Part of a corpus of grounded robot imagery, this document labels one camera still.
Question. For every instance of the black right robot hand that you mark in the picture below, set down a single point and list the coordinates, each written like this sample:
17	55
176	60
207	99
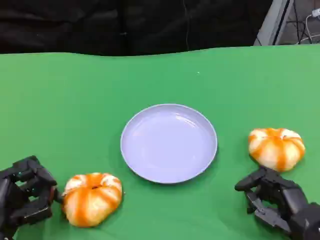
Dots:
282	195

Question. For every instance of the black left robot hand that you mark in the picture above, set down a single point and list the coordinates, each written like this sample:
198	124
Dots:
22	200

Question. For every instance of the orange white toy bread roll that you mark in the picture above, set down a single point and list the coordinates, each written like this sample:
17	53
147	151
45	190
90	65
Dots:
92	200
275	150

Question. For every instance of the green table cloth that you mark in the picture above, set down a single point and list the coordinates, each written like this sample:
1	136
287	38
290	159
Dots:
75	100

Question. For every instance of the lilac plate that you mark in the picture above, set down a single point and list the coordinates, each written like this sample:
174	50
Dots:
168	145

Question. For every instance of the black backdrop curtain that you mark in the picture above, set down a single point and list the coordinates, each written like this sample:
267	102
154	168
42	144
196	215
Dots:
100	25

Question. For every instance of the grey metal frame panel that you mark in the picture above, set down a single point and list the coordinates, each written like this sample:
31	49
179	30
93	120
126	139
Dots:
272	25

